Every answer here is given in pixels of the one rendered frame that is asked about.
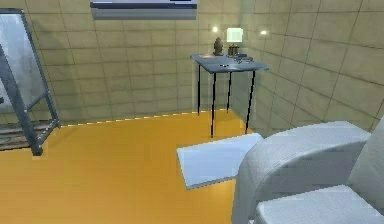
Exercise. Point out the white sofa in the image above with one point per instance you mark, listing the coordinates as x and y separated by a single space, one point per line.
300 166

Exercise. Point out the pale blue floor mat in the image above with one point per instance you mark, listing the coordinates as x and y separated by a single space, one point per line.
213 160

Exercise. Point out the tan flat book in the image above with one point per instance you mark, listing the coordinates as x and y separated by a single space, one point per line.
207 57

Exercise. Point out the grey table with black legs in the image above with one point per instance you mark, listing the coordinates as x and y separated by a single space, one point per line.
226 65

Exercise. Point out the brown bust statue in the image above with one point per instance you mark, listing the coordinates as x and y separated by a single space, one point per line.
218 46

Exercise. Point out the dark small items cluster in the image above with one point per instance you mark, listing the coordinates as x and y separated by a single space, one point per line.
242 59

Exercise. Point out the white table lamp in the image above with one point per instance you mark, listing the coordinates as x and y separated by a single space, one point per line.
234 36

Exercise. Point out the white wall air conditioner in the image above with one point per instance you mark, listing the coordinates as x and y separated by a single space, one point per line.
143 8

